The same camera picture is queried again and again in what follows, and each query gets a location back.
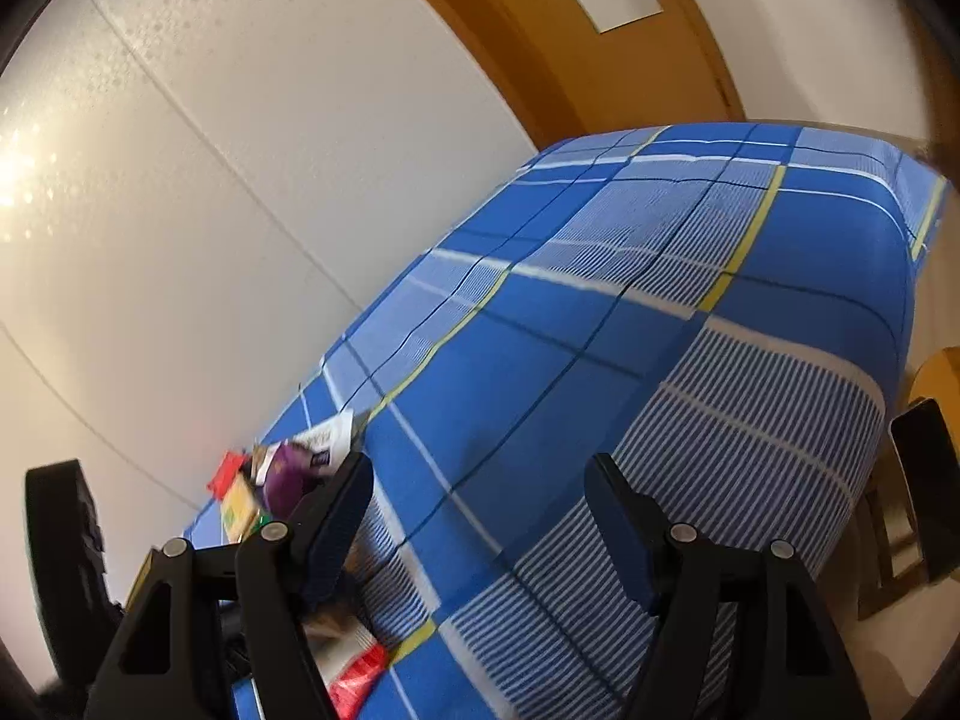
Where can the white navy snack packet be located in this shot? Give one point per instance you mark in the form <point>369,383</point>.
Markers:
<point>318,451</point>

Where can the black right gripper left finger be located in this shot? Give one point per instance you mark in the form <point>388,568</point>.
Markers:
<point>168,658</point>

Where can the red snack packet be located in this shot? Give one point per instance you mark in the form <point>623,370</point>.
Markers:
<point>230,466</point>

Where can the brown cake packet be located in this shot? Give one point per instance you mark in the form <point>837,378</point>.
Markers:
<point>347,594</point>

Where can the green cracker packet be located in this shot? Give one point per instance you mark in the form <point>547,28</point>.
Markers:
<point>241,512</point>

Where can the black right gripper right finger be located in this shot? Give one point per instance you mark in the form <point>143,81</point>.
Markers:
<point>739,633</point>

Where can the white red wafer packet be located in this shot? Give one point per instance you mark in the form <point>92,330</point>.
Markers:
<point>349,658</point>

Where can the purple candy packet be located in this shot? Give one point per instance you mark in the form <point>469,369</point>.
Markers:
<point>287,477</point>

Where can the blue plaid tablecloth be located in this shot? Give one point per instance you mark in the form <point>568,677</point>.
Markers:
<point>725,309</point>

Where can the wooden door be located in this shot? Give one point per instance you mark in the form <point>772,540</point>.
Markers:
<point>563,77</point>

